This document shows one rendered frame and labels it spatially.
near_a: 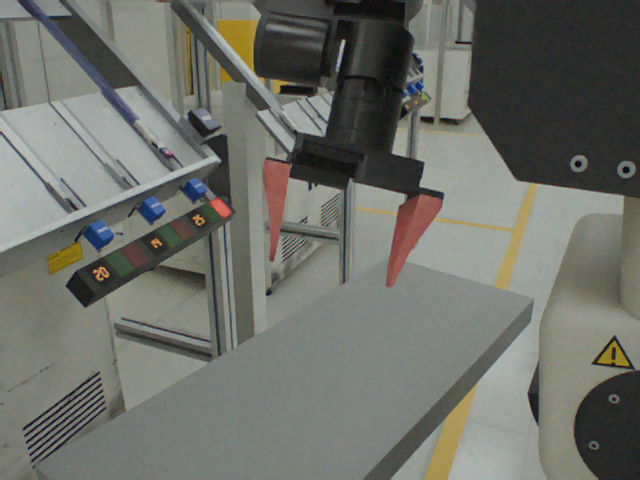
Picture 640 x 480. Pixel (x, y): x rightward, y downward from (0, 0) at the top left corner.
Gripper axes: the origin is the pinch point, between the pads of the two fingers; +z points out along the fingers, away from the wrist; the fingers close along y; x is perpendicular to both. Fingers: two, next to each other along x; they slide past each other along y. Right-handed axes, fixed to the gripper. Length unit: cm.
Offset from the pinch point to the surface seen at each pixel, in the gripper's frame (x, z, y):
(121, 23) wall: -297, -124, 116
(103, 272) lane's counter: -30.8, 6.2, 25.1
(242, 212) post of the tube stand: -92, -11, 12
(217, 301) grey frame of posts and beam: -71, 9, 12
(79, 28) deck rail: -59, -34, 47
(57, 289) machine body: -72, 14, 44
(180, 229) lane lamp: -43.9, -1.9, 18.6
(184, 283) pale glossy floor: -179, 12, 32
